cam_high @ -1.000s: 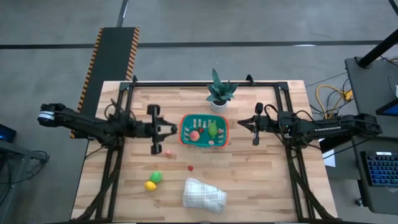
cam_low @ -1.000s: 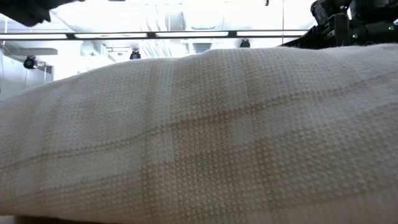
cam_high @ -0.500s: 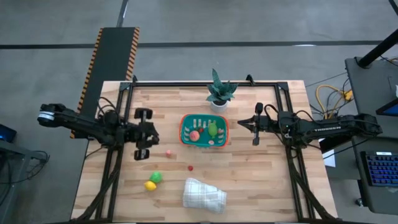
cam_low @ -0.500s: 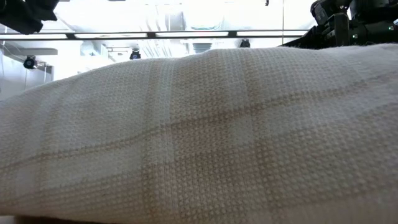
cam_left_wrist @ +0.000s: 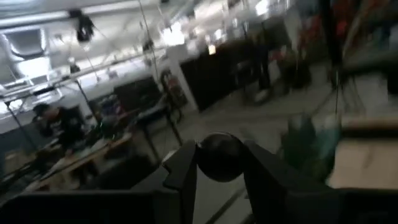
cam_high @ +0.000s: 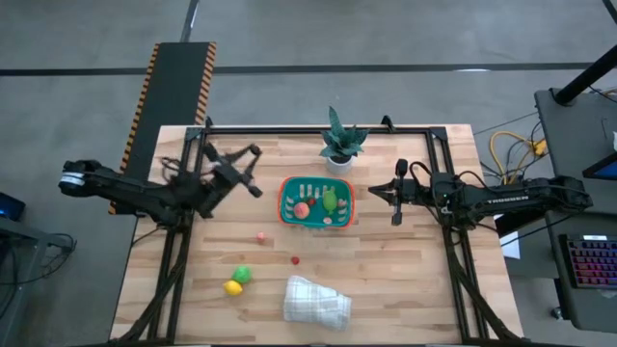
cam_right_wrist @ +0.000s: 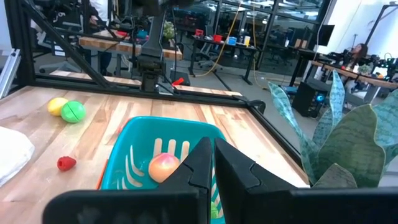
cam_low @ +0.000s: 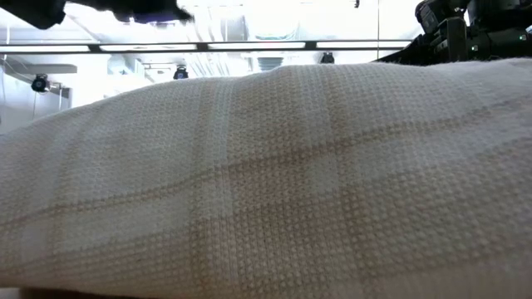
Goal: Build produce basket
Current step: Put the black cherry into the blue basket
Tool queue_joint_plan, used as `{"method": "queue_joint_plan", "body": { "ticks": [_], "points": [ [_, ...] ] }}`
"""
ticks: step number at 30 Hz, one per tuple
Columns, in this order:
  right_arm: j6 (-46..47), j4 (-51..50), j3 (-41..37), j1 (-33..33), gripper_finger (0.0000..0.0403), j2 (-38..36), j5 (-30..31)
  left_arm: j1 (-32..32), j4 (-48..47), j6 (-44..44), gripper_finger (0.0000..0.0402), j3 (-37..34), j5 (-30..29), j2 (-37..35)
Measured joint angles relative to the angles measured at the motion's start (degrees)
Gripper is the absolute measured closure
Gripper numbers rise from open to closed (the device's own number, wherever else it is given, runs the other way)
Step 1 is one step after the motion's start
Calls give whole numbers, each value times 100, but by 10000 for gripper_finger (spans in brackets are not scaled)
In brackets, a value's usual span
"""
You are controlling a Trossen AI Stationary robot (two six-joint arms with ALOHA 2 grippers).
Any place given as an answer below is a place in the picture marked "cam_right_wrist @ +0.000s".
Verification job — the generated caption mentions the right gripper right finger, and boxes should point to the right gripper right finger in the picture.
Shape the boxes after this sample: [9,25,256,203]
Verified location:
[214,138,398,224]

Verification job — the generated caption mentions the small green plant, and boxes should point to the small green plant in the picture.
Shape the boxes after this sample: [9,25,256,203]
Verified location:
[163,21,175,40]

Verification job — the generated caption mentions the green toy lime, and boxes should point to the green toy lime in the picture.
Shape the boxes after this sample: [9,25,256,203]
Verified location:
[60,100,86,124]

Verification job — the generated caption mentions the yellow toy lemon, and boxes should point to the yellow toy lemon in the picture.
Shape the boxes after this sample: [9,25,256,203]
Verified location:
[47,96,69,117]

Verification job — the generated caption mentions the folded white checked towel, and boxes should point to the folded white checked towel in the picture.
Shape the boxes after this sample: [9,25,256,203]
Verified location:
[0,126,35,187]

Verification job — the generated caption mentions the computer with blue light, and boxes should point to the computer with blue light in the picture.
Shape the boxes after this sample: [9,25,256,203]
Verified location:
[292,81,327,118]

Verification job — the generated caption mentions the small red toy fruit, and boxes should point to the small red toy fruit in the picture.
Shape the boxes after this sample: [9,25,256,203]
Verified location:
[57,156,77,172]

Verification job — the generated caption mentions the silver aluminium bracket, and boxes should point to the silver aluminium bracket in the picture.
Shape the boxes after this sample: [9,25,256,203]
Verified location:
[0,48,21,99]

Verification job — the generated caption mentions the teal plastic basket orange rim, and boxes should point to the teal plastic basket orange rim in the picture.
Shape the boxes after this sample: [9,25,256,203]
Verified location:
[96,116,228,224]

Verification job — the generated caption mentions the person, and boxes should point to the person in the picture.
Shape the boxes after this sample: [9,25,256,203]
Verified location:
[88,0,113,75]
[347,43,370,71]

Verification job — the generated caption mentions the yellow cable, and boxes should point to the yellow cable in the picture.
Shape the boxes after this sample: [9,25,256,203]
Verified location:
[251,0,269,91]
[198,0,244,78]

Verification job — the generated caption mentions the snake plant in white pot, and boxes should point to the snake plant in white pot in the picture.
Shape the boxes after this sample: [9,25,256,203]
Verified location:
[267,68,398,189]

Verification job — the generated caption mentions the wooden workbench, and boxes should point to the wooden workbench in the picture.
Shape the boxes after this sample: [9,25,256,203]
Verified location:
[310,60,398,90]
[79,29,183,62]

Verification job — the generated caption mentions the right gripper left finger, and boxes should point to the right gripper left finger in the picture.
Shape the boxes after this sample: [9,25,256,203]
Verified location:
[42,136,214,224]

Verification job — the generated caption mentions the black desk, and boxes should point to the black desk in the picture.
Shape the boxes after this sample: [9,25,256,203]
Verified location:
[190,34,259,86]

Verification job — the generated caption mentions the toy peach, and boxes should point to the toy peach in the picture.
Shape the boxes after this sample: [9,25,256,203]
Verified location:
[148,152,181,184]

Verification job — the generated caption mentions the black monitor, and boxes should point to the black monitor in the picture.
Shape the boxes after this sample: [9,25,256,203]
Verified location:
[317,24,335,47]

